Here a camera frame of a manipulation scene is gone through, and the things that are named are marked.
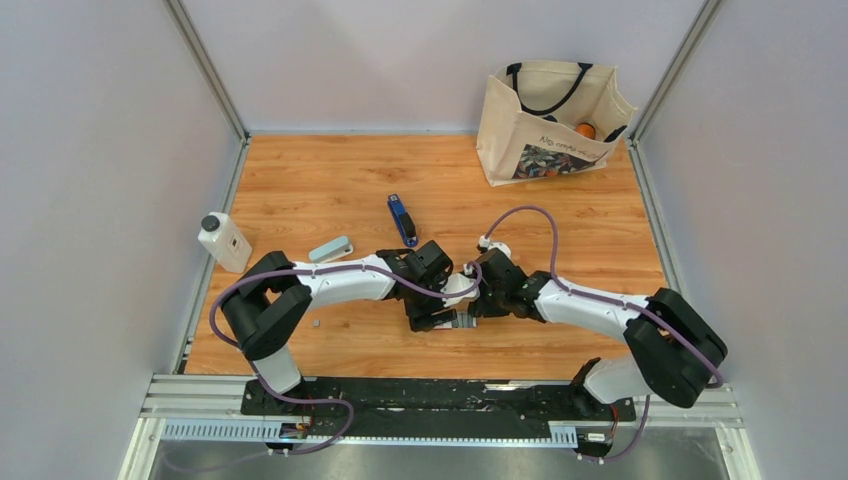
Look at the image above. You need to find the blue black stapler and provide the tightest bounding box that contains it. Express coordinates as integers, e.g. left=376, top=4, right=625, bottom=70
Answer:
left=387, top=194, right=419, bottom=248

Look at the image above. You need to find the red white staple box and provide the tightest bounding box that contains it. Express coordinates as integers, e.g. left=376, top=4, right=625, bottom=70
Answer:
left=434, top=313, right=477, bottom=330

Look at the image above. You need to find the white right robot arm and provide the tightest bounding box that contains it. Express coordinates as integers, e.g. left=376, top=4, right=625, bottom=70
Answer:
left=469, top=249, right=728, bottom=419

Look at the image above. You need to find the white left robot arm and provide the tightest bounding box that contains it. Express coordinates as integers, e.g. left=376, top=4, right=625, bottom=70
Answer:
left=213, top=241, right=457, bottom=415

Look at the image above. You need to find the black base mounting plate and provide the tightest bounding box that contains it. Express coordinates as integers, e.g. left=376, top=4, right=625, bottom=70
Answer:
left=240, top=377, right=637, bottom=438

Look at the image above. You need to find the beige canvas tote bag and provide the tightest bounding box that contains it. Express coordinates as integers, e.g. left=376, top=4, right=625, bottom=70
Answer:
left=476, top=61, right=636, bottom=186

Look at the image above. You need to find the orange ball in bag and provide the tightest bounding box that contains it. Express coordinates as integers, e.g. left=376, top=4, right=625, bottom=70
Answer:
left=575, top=123, right=596, bottom=140

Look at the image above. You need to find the white bottle black cap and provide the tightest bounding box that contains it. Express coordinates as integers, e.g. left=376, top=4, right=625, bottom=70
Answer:
left=197, top=212, right=252, bottom=273

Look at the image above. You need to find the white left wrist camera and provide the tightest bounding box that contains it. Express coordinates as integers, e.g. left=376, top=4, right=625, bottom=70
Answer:
left=441, top=263, right=480, bottom=308

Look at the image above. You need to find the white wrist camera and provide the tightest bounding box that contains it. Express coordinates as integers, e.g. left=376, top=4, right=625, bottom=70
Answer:
left=477, top=236, right=512, bottom=259
left=441, top=263, right=480, bottom=308

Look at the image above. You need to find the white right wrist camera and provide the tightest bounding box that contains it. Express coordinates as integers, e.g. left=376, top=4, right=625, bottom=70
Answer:
left=477, top=236, right=512, bottom=259

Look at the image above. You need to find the slotted white cable duct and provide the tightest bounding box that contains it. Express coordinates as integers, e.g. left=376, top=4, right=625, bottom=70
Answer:
left=161, top=420, right=578, bottom=449

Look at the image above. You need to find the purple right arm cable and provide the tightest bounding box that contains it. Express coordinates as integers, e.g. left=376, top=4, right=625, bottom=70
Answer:
left=482, top=205, right=725, bottom=463

